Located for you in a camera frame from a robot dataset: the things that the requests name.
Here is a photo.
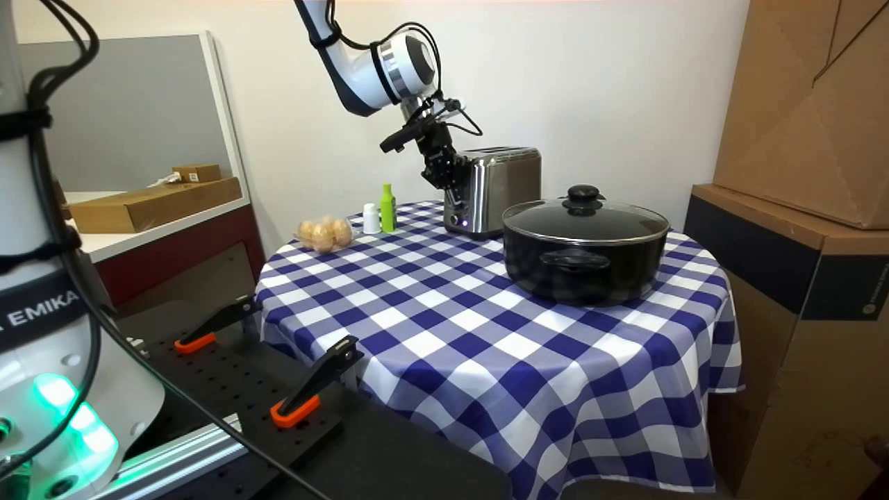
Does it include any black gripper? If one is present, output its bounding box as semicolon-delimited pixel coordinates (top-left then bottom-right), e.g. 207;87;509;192
410;95;470;194

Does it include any silver toaster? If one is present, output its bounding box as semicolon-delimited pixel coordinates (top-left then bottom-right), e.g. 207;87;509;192
441;145;545;242

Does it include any small green bottle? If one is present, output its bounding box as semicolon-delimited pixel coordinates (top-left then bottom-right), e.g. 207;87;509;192
376;181;401;236

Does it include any glass pot lid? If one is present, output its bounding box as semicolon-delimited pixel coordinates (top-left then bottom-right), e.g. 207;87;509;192
501;183;673;248

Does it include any black cooking pot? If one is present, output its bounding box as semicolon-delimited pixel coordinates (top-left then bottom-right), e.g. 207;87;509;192
501;216;673;309

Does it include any blue white checkered tablecloth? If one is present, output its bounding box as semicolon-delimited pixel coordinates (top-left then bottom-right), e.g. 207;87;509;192
249;198;746;500

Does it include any small cardboard piece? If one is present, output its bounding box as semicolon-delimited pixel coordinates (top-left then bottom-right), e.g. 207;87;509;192
146;162;227;192

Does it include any white desk with red front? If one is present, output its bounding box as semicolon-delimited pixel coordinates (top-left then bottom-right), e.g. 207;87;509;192
63;190;271;309

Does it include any flat cardboard box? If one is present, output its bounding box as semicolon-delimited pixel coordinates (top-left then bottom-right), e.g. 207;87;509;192
67;176;244;236

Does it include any grey partition panel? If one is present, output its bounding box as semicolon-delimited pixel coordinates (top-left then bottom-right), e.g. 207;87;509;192
12;30;249;198

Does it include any large cardboard box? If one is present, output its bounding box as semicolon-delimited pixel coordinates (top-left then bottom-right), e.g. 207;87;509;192
712;0;889;233

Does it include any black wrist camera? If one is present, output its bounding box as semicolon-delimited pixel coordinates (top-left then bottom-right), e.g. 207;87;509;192
377;108;438;155

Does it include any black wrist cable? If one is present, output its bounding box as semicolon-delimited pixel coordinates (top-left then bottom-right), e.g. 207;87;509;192
432;91;485;142

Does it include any black clamp with orange handle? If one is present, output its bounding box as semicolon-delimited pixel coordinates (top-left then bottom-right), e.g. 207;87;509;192
267;334;367;434
173;291;263;358

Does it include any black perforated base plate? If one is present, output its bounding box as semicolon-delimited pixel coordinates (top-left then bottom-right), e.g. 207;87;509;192
119;294;512;500

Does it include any aluminium rail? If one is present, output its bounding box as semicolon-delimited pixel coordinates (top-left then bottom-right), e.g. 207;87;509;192
91;412;248;500

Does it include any black cable bundle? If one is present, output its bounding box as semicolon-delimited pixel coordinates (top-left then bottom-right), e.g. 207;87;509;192
0;0;313;500

